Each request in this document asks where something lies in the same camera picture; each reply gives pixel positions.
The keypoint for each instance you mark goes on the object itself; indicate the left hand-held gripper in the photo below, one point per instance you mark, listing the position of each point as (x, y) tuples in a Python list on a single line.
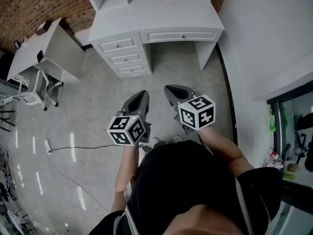
[(127, 131)]

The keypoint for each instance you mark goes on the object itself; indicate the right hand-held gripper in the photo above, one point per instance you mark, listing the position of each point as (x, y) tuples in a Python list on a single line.
[(195, 114)]

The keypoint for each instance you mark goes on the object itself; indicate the person's left forearm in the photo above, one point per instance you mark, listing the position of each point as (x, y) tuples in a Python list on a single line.
[(126, 168)]

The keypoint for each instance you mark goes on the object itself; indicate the person's right forearm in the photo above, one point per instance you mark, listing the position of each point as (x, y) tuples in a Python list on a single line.
[(220, 143)]

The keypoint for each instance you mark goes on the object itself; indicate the white desk with drawers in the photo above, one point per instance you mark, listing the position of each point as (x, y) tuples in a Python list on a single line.
[(159, 13)]

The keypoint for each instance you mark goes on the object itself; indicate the person's right shoe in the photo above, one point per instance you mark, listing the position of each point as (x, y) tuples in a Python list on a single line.
[(177, 139)]

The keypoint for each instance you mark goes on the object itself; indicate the person's shoe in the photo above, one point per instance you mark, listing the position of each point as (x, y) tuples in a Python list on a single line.
[(177, 139), (159, 144)]

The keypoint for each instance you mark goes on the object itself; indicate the person's left shoe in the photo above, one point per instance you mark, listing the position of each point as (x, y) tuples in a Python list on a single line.
[(159, 144)]

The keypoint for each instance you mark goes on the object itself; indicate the black floor edge strip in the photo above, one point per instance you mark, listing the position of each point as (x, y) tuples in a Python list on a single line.
[(235, 136)]

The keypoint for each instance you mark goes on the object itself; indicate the person's black shirt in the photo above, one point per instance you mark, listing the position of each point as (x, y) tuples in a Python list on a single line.
[(185, 180)]

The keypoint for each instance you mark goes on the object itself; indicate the green bottle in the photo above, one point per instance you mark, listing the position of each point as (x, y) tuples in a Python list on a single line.
[(272, 121)]

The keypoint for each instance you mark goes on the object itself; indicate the white office chair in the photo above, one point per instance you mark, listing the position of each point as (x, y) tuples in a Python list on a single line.
[(40, 87)]

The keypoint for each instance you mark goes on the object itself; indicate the white power strip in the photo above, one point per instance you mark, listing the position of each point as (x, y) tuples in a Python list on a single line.
[(47, 146)]

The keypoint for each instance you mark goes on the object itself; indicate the black phone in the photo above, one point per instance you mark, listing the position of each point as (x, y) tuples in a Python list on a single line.
[(40, 56)]

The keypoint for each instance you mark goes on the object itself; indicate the red label bottle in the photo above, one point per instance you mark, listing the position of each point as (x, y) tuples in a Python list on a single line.
[(275, 155)]

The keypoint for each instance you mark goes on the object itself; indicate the black framed glass door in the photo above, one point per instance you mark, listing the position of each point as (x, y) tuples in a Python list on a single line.
[(289, 136)]

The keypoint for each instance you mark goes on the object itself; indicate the plain white side table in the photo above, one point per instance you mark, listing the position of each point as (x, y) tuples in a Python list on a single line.
[(27, 55)]

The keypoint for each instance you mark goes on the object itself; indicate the brown and white box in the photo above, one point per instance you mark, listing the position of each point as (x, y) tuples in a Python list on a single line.
[(42, 28)]

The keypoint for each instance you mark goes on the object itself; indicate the person's face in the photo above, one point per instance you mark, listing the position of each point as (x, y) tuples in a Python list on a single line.
[(207, 221)]

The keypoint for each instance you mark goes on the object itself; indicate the black stand legs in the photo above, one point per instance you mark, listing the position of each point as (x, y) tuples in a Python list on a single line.
[(5, 121)]

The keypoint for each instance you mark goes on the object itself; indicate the small black device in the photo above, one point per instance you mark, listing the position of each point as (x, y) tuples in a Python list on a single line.
[(17, 44)]

